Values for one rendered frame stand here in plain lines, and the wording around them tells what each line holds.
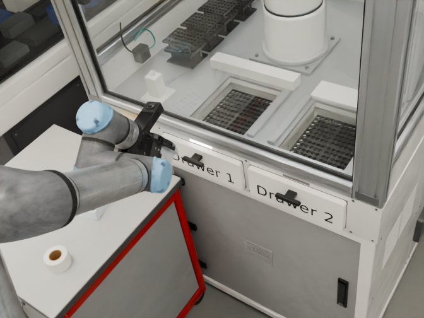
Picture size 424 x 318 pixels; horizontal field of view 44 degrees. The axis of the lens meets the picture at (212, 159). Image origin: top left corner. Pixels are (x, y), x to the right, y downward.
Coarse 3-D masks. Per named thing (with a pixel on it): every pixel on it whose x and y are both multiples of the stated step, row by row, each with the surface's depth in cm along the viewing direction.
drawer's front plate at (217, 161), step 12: (180, 144) 158; (192, 144) 156; (180, 156) 162; (204, 156) 154; (216, 156) 151; (228, 156) 150; (192, 168) 163; (204, 168) 159; (216, 168) 155; (228, 168) 151; (240, 168) 149; (240, 180) 152
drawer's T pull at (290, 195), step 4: (288, 192) 140; (292, 192) 140; (296, 192) 139; (276, 196) 140; (280, 196) 139; (284, 196) 139; (288, 196) 139; (292, 196) 139; (296, 196) 139; (284, 200) 139; (288, 200) 138; (292, 200) 138; (296, 200) 137; (296, 204) 137
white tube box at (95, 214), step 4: (100, 208) 163; (104, 208) 165; (88, 212) 161; (92, 212) 160; (96, 212) 160; (100, 212) 163; (80, 216) 164; (84, 216) 164; (88, 216) 163; (92, 216) 162; (96, 216) 161
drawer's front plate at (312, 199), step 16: (256, 176) 146; (272, 176) 142; (256, 192) 151; (272, 192) 146; (304, 192) 138; (320, 192) 136; (288, 208) 147; (320, 208) 138; (336, 208) 134; (336, 224) 139
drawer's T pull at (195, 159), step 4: (184, 156) 155; (192, 156) 155; (196, 156) 155; (200, 156) 154; (184, 160) 155; (188, 160) 154; (192, 160) 154; (196, 160) 153; (200, 160) 155; (196, 164) 153; (200, 164) 152
